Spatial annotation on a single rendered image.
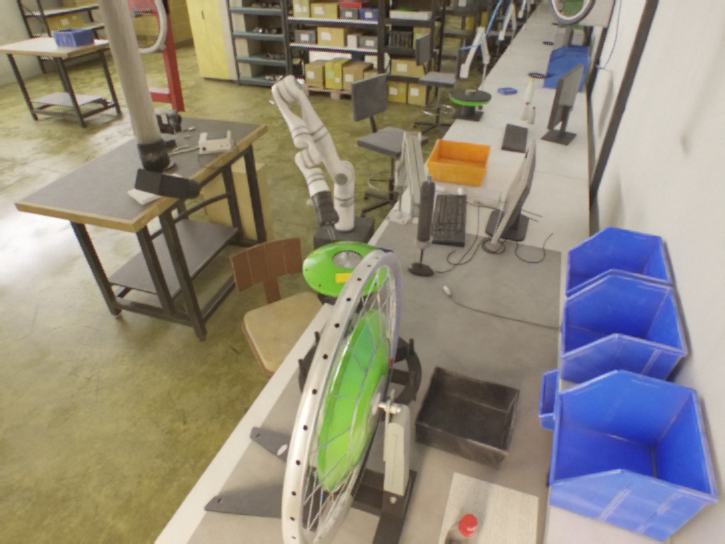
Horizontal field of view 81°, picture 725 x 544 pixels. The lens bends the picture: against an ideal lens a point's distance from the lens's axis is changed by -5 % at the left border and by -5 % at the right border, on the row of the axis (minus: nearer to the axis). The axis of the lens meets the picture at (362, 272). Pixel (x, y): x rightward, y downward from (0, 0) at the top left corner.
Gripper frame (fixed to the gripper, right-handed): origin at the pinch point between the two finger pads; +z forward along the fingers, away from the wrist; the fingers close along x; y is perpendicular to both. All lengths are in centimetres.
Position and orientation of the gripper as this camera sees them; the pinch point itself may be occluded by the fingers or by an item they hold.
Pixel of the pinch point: (333, 240)
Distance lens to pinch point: 167.2
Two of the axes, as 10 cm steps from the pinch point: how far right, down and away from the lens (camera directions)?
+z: 3.1, 9.2, -2.5
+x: 9.3, -2.3, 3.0
